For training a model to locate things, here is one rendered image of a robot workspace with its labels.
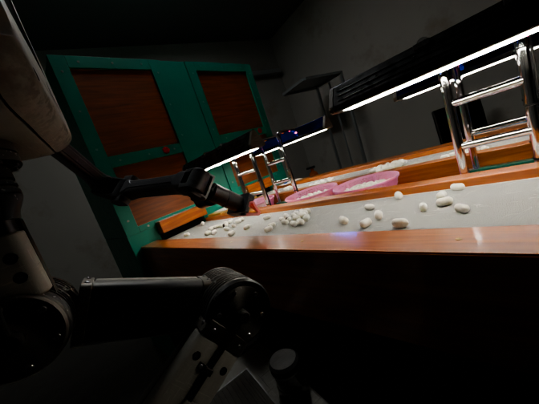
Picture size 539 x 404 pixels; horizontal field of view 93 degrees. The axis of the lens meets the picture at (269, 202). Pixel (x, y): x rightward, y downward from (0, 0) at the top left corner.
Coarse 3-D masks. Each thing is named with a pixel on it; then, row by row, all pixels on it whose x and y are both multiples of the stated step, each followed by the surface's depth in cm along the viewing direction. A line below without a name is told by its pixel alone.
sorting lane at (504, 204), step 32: (448, 192) 68; (480, 192) 61; (512, 192) 55; (256, 224) 108; (288, 224) 91; (320, 224) 78; (352, 224) 69; (384, 224) 61; (416, 224) 55; (448, 224) 50; (480, 224) 46; (512, 224) 43
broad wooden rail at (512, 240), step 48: (192, 240) 107; (240, 240) 82; (288, 240) 66; (336, 240) 55; (384, 240) 47; (432, 240) 42; (480, 240) 37; (528, 240) 33; (288, 288) 64; (336, 288) 53; (384, 288) 46; (432, 288) 40; (480, 288) 35; (528, 288) 32; (384, 336) 49; (432, 336) 43; (480, 336) 38; (528, 336) 34
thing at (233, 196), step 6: (234, 192) 81; (234, 198) 79; (240, 198) 81; (246, 198) 81; (228, 204) 79; (234, 204) 80; (240, 204) 81; (246, 204) 80; (228, 210) 86; (234, 210) 81; (240, 210) 81; (246, 210) 79
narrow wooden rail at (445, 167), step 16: (512, 144) 84; (528, 144) 80; (432, 160) 102; (448, 160) 95; (480, 160) 89; (496, 160) 86; (512, 160) 84; (384, 176) 113; (400, 176) 108; (416, 176) 104; (432, 176) 100; (288, 192) 154; (304, 192) 146
